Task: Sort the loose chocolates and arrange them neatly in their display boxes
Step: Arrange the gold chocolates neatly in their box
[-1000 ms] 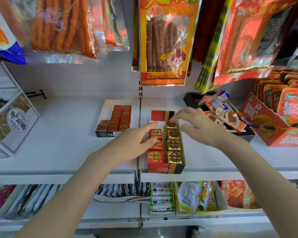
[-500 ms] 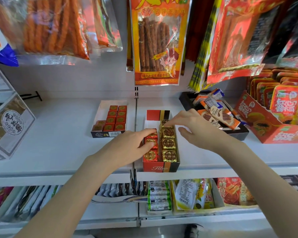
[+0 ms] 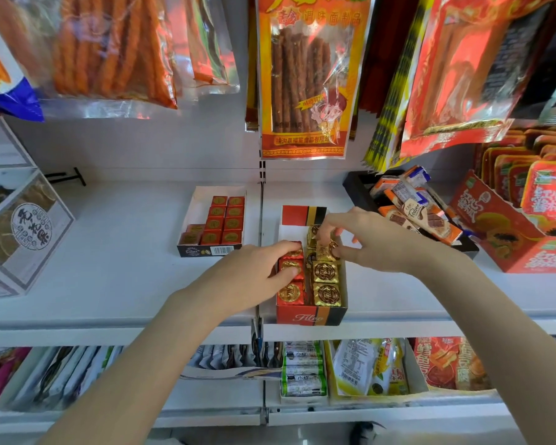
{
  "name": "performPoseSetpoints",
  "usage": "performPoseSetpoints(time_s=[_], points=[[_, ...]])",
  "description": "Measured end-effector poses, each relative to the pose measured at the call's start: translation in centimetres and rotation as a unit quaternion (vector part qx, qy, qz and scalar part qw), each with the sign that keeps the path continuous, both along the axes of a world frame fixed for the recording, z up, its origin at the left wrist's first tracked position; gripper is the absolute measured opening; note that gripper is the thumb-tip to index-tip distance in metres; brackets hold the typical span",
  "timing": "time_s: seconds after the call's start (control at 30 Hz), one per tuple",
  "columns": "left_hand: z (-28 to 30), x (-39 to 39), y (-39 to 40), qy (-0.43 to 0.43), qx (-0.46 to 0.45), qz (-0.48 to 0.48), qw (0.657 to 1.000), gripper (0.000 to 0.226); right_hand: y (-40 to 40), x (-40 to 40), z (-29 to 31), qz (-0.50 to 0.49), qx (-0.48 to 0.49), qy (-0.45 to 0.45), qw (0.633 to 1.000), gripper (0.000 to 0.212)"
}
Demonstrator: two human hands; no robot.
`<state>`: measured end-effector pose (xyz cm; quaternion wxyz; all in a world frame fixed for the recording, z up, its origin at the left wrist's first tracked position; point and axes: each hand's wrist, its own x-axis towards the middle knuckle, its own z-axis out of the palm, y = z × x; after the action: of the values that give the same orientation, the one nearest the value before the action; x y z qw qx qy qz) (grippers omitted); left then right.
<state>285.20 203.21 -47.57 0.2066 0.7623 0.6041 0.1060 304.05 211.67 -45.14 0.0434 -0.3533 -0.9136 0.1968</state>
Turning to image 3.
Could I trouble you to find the person's left hand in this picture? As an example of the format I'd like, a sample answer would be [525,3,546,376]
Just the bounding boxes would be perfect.
[171,239,303,321]

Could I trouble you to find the person's right hand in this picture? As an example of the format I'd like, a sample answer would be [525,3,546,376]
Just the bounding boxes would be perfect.
[316,206,464,276]

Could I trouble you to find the wafer bar packets group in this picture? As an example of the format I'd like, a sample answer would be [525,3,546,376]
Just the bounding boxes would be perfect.
[369,165,464,246]

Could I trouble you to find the gold foil candy piece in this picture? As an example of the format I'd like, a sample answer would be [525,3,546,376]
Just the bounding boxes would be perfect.
[316,240,340,263]

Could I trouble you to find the black plastic tray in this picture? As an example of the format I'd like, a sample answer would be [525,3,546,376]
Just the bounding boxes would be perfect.
[342,170,481,254]

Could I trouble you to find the red Filer candy box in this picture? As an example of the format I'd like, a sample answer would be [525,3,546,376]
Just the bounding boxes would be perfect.
[276,205,348,328]

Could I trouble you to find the heap of gold candies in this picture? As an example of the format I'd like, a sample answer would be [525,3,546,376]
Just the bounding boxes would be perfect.
[277,224,343,307]

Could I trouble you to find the white box of red chocolates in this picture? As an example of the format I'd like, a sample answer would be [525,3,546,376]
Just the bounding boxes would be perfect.
[177,185,248,259]

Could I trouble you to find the person's right forearm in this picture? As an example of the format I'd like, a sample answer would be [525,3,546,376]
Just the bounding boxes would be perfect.
[416,254,556,445]

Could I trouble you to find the person's left forearm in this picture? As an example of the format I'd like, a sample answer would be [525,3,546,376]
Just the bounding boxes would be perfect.
[39,291,232,445]

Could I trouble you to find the red cardboard display box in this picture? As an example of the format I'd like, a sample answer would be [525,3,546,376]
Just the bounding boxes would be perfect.
[450,170,556,274]

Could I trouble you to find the white metal shelf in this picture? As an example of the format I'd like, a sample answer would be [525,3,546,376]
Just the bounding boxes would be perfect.
[0,106,556,430]

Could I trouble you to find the person's black shoe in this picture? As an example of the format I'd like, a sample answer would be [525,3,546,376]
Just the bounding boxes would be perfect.
[350,421,385,445]

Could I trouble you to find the printed jar display box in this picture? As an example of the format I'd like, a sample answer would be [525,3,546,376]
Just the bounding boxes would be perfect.
[0,116,76,300]

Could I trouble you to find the stack of green white packets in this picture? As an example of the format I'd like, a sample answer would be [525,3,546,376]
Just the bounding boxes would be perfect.
[280,340,329,404]

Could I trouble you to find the yellow black striped bags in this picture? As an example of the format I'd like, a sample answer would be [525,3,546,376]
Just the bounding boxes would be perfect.
[363,0,436,174]

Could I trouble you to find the red orange snack packets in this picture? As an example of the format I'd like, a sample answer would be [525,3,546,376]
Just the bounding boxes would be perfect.
[413,336,492,392]

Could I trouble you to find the row of red snack packets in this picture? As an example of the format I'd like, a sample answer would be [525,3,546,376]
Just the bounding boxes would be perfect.
[472,127,556,232]

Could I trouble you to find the dark brown snack bag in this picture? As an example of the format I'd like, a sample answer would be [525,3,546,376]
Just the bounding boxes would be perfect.
[244,0,260,133]

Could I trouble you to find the yellow red bag brown sticks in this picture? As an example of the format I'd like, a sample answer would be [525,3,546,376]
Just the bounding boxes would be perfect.
[255,0,376,161]

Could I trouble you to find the red orange snack bag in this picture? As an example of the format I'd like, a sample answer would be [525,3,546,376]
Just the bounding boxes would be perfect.
[400,0,556,158]

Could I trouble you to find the dark red snack bag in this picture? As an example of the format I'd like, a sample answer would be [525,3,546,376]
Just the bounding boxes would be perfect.
[359,0,423,116]

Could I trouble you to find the black metal hook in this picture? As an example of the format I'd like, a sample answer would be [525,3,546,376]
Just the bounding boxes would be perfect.
[44,167,88,187]

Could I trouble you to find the black snack bag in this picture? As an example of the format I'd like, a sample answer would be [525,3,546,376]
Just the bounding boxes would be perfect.
[509,0,556,128]

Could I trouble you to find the clear green print snack bag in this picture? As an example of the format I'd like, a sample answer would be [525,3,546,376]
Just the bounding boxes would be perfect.
[180,0,241,96]

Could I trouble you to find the clear bag of orange sticks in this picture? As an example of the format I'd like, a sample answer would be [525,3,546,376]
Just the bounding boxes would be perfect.
[0,0,179,120]

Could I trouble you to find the white blue snack bag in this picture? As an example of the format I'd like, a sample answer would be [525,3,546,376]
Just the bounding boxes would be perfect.
[0,4,45,122]

